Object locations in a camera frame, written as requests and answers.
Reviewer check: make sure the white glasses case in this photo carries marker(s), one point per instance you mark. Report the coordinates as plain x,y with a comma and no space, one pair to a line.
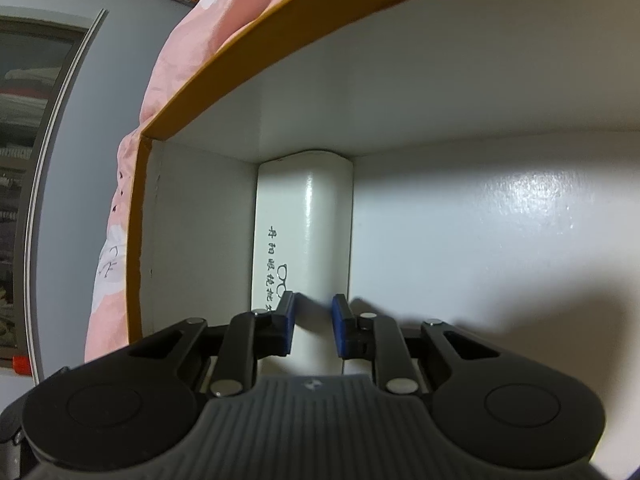
305,230

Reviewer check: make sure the orange cardboard box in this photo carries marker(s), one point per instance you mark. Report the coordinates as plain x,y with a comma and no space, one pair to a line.
450,160

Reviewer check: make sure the grey sliding-door wardrobe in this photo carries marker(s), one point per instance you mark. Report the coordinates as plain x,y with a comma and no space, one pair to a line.
30,160

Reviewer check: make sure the small red object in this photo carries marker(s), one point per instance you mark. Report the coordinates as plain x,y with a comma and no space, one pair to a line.
22,364

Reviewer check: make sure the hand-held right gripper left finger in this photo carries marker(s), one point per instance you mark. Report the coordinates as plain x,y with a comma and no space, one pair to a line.
285,321

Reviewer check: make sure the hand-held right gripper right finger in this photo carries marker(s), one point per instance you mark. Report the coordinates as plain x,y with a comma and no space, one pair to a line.
340,325

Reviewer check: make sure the pink printed blanket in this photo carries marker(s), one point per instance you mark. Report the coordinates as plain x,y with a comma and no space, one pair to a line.
190,50

